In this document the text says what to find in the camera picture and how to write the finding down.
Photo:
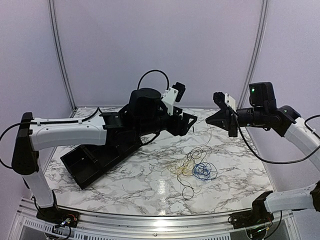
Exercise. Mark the black compartment tray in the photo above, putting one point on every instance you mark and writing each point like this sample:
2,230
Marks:
87,163

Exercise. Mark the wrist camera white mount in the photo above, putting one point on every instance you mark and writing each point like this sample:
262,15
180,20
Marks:
224,101
173,95

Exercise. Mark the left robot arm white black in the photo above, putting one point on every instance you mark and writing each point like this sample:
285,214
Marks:
101,140

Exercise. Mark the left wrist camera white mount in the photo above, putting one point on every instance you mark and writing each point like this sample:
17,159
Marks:
173,95

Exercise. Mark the left aluminium corner post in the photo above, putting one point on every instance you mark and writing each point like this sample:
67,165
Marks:
59,54

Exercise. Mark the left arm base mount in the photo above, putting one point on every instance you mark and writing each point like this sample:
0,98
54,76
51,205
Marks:
59,216

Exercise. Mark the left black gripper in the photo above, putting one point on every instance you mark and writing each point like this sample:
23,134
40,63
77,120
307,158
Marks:
178,122

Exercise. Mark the aluminium front frame rail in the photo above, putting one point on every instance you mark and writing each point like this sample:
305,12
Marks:
107,226

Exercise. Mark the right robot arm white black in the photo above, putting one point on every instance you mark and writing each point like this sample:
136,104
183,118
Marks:
287,123

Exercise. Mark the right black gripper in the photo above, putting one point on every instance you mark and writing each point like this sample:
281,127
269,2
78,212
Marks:
231,120

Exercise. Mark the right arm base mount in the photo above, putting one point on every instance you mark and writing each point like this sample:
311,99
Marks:
257,215

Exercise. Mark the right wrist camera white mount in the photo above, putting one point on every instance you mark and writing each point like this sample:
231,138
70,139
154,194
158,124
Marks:
224,101

